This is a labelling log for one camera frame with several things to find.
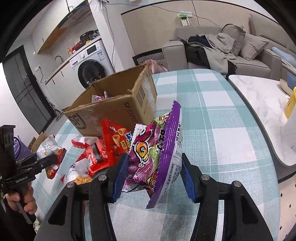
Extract grey jacket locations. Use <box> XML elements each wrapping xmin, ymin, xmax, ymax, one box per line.
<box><xmin>196</xmin><ymin>32</ymin><xmax>238</xmax><ymax>75</ymax></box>

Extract red cone chips bag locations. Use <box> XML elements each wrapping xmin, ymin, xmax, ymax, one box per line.
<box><xmin>101</xmin><ymin>119</ymin><xmax>135</xmax><ymax>163</ymax></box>

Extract small white purple packet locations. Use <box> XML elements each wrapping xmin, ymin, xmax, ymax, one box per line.
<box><xmin>91</xmin><ymin>90</ymin><xmax>114</xmax><ymax>103</ymax></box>

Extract black wall cable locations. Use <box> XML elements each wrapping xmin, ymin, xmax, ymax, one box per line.
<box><xmin>102</xmin><ymin>0</ymin><xmax>223</xmax><ymax>31</ymax></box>

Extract grey cushion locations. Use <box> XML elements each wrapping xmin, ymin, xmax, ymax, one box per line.
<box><xmin>221</xmin><ymin>24</ymin><xmax>246</xmax><ymax>56</ymax></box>
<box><xmin>239</xmin><ymin>33</ymin><xmax>270</xmax><ymax>61</ymax></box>

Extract small white noodle snack bag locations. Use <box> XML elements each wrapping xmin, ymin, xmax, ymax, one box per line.
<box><xmin>36</xmin><ymin>136</ymin><xmax>67</xmax><ymax>179</ymax></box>

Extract white wall remote holder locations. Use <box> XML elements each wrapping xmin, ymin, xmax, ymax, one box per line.
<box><xmin>178</xmin><ymin>11</ymin><xmax>192</xmax><ymax>27</ymax></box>

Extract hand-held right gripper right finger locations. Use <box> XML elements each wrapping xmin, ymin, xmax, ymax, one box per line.
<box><xmin>181</xmin><ymin>153</ymin><xmax>275</xmax><ymax>241</ymax></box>

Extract black clothing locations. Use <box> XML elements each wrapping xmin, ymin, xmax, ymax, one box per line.
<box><xmin>184</xmin><ymin>36</ymin><xmax>211</xmax><ymax>70</ymax></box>

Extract black glass door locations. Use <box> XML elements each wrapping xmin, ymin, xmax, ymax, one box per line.
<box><xmin>2</xmin><ymin>45</ymin><xmax>56</xmax><ymax>134</ymax></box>

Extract teal checked tablecloth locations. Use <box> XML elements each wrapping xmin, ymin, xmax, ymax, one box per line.
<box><xmin>30</xmin><ymin>68</ymin><xmax>282</xmax><ymax>241</ymax></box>

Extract white marble side table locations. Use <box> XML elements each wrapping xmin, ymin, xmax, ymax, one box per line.
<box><xmin>228</xmin><ymin>74</ymin><xmax>296</xmax><ymax>168</ymax></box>

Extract beige sofa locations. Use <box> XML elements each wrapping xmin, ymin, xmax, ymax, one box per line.
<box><xmin>162</xmin><ymin>14</ymin><xmax>296</xmax><ymax>80</ymax></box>

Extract large white noodle snack bag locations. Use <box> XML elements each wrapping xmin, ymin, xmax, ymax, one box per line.
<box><xmin>60</xmin><ymin>161</ymin><xmax>96</xmax><ymax>186</ymax></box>

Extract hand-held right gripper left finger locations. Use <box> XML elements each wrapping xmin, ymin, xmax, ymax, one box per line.
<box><xmin>35</xmin><ymin>154</ymin><xmax>129</xmax><ymax>241</ymax></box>

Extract red and white packet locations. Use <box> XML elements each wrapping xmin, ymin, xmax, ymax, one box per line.
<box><xmin>71</xmin><ymin>136</ymin><xmax>100</xmax><ymax>149</ymax></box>

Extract small cardboard box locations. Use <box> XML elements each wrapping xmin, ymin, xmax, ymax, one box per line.
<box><xmin>28</xmin><ymin>131</ymin><xmax>48</xmax><ymax>154</ymax></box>

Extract white lower cabinet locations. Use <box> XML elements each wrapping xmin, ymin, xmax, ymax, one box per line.
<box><xmin>45</xmin><ymin>57</ymin><xmax>80</xmax><ymax>112</ymax></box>

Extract black rice cooker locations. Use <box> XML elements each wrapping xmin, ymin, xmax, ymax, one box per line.
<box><xmin>80</xmin><ymin>30</ymin><xmax>98</xmax><ymax>42</ymax></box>

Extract white washing machine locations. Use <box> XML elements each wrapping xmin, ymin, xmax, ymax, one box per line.
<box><xmin>69</xmin><ymin>40</ymin><xmax>115</xmax><ymax>90</ymax></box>

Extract yellow plastic container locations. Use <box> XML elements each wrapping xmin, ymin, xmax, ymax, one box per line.
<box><xmin>285</xmin><ymin>88</ymin><xmax>296</xmax><ymax>119</ymax></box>

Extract brown cardboard box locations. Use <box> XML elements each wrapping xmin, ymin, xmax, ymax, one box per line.
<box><xmin>62</xmin><ymin>64</ymin><xmax>158</xmax><ymax>138</ymax></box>

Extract red packet with barcode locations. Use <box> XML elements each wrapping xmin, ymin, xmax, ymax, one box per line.
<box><xmin>76</xmin><ymin>140</ymin><xmax>112</xmax><ymax>178</ymax></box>

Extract black range hood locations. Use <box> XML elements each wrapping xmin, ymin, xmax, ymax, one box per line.
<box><xmin>58</xmin><ymin>0</ymin><xmax>91</xmax><ymax>29</ymax></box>

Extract purple snack bag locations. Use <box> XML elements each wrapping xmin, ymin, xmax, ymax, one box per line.
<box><xmin>124</xmin><ymin>100</ymin><xmax>183</xmax><ymax>209</ymax></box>

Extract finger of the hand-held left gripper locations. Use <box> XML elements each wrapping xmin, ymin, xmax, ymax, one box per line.
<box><xmin>20</xmin><ymin>154</ymin><xmax>58</xmax><ymax>175</ymax></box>
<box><xmin>15</xmin><ymin>152</ymin><xmax>39</xmax><ymax>166</ymax></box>

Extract chair with patterned back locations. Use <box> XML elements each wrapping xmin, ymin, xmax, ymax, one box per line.
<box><xmin>132</xmin><ymin>51</ymin><xmax>165</xmax><ymax>68</ymax></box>

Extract person's left hand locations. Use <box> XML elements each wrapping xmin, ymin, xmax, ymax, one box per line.
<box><xmin>5</xmin><ymin>185</ymin><xmax>38</xmax><ymax>215</ymax></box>

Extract pink plastic bag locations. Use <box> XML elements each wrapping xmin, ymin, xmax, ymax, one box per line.
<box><xmin>146</xmin><ymin>59</ymin><xmax>168</xmax><ymax>75</ymax></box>

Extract white upper cabinets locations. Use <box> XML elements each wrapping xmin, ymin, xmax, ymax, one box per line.
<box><xmin>31</xmin><ymin>21</ymin><xmax>68</xmax><ymax>54</ymax></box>

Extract floor mop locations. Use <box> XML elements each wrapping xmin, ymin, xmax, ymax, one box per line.
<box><xmin>47</xmin><ymin>101</ymin><xmax>65</xmax><ymax>121</ymax></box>

